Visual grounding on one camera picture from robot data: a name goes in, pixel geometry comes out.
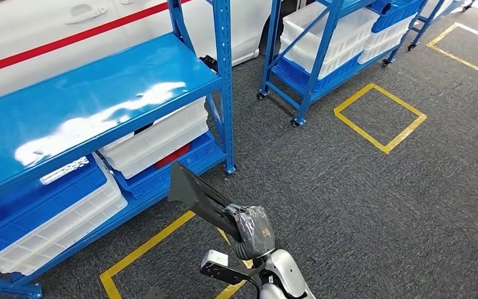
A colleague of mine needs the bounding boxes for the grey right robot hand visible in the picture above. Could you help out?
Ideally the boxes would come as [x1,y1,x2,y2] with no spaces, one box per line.
[224,205,276,261]

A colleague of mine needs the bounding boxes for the black plastic plate frame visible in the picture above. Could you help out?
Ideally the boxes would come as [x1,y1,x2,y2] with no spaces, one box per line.
[167,161,244,242]

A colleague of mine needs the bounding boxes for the blue wheeled shelf rack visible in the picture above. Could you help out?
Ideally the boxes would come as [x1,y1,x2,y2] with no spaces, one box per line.
[407,0,477,52]
[256,0,429,128]

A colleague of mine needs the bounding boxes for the black ribbed plastic part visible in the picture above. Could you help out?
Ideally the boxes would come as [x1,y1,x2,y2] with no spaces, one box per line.
[199,54,219,74]

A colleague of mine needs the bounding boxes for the blue metal shelf rack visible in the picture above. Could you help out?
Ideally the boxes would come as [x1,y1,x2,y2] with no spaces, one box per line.
[0,0,237,299]

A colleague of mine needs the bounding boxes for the red plastic item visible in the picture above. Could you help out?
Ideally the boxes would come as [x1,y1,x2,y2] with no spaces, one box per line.
[155,143,192,169]

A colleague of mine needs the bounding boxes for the white plastic crate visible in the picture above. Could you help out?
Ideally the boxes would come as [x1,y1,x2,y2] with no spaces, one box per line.
[0,153,128,277]
[98,97,210,180]
[356,14,418,65]
[279,2,381,80]

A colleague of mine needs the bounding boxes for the white car with red stripe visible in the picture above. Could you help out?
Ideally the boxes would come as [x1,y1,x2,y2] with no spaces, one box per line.
[0,0,289,106]

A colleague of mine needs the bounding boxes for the pale wrist camera on bracket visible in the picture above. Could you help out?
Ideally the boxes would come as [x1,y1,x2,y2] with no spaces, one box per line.
[199,249,265,287]

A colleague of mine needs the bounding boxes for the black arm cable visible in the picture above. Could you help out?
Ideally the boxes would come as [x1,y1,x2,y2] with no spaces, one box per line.
[252,277,265,299]

